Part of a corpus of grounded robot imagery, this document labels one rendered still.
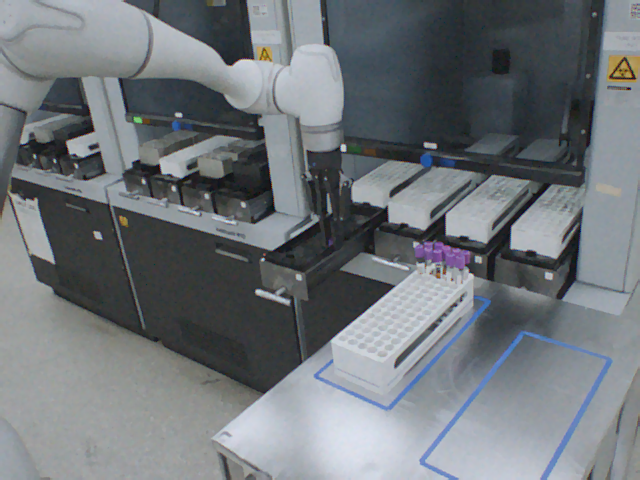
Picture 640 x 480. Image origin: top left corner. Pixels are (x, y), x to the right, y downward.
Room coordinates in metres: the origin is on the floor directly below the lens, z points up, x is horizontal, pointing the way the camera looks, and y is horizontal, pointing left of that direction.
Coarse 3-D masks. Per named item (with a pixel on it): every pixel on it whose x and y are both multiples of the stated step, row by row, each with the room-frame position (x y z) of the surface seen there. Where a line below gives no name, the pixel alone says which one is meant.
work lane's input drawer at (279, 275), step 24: (360, 216) 1.39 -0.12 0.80; (384, 216) 1.38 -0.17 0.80; (288, 240) 1.27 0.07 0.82; (312, 240) 1.29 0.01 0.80; (360, 240) 1.29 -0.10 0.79; (264, 264) 1.20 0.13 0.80; (288, 264) 1.16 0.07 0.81; (312, 264) 1.16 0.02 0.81; (336, 264) 1.21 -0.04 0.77; (288, 288) 1.16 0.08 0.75; (312, 288) 1.14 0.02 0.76
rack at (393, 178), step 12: (384, 168) 1.56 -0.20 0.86; (396, 168) 1.56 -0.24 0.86; (408, 168) 1.54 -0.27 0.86; (420, 168) 1.55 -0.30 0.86; (432, 168) 1.61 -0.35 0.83; (360, 180) 1.49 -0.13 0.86; (372, 180) 1.48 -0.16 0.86; (384, 180) 1.47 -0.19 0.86; (396, 180) 1.46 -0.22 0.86; (408, 180) 1.56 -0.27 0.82; (360, 192) 1.45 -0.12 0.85; (372, 192) 1.42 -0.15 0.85; (384, 192) 1.41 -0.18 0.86; (396, 192) 1.52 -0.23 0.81; (372, 204) 1.42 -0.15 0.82; (384, 204) 1.41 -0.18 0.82
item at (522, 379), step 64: (512, 320) 0.85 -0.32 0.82; (576, 320) 0.83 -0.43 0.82; (320, 384) 0.74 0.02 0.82; (448, 384) 0.71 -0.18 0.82; (512, 384) 0.69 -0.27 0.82; (576, 384) 0.68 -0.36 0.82; (256, 448) 0.62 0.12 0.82; (320, 448) 0.61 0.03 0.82; (384, 448) 0.59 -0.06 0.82; (448, 448) 0.58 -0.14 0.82; (512, 448) 0.57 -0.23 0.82; (576, 448) 0.56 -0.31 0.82
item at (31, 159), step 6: (24, 150) 2.38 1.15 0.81; (30, 150) 2.36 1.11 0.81; (36, 150) 2.33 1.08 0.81; (42, 150) 2.35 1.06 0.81; (24, 156) 2.39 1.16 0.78; (30, 156) 2.35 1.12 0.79; (36, 156) 2.32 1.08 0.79; (24, 162) 2.40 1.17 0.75; (30, 162) 2.36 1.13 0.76; (36, 162) 2.33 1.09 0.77; (18, 168) 2.35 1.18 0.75; (24, 168) 2.32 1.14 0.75; (36, 168) 2.34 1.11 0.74
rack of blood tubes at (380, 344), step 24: (432, 264) 0.97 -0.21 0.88; (408, 288) 0.90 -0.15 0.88; (432, 288) 0.89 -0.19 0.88; (456, 288) 0.89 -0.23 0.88; (384, 312) 0.83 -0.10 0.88; (408, 312) 0.82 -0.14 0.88; (432, 312) 0.81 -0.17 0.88; (456, 312) 0.87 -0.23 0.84; (336, 336) 0.78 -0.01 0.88; (360, 336) 0.78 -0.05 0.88; (384, 336) 0.77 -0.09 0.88; (408, 336) 0.76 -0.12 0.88; (432, 336) 0.80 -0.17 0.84; (336, 360) 0.76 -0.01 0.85; (360, 360) 0.73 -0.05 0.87; (384, 360) 0.70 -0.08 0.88; (408, 360) 0.75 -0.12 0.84; (360, 384) 0.73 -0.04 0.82; (384, 384) 0.70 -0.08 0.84
